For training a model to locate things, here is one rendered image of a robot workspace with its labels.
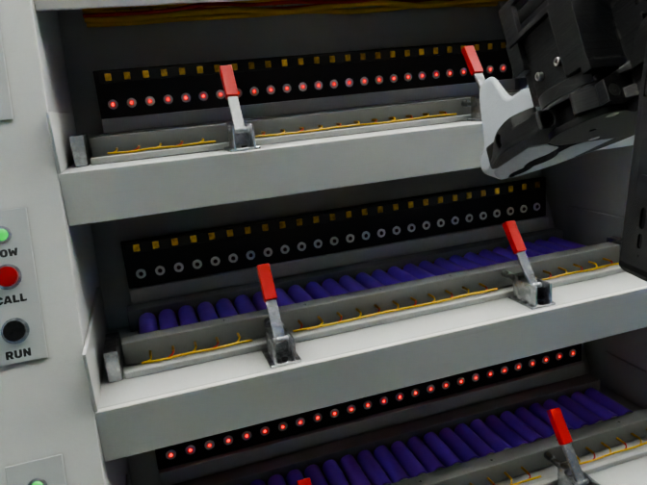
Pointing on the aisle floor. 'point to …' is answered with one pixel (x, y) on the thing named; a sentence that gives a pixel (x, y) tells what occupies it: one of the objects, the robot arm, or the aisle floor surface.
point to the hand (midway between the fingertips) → (502, 173)
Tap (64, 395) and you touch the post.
